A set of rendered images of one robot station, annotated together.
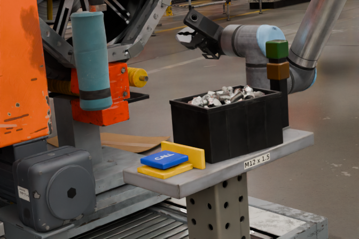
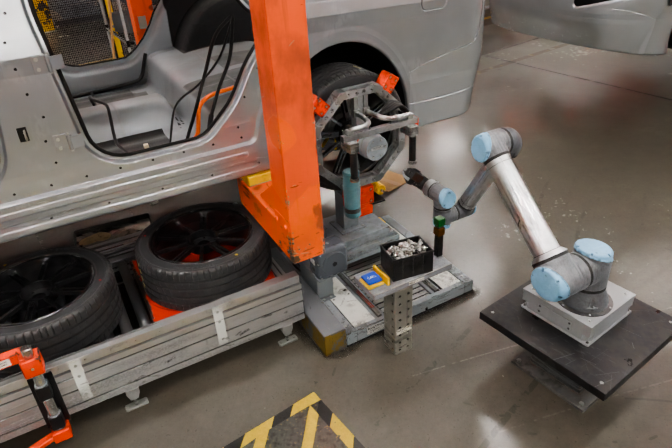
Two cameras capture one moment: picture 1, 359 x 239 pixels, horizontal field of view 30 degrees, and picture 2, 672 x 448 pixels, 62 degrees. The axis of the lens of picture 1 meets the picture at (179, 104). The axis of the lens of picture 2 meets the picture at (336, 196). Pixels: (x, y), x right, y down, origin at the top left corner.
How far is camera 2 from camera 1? 1.36 m
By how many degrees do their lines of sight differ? 22
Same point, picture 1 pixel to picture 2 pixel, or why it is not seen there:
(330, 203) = (486, 260)
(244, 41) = (433, 195)
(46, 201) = (322, 268)
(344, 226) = (486, 280)
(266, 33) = (444, 196)
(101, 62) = (356, 197)
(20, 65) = (311, 228)
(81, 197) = (339, 265)
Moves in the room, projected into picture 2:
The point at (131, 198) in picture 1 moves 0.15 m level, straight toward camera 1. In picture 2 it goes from (370, 248) to (368, 263)
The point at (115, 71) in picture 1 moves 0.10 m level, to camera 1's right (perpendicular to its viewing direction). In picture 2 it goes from (366, 190) to (384, 191)
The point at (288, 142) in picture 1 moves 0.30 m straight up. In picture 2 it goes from (436, 270) to (438, 213)
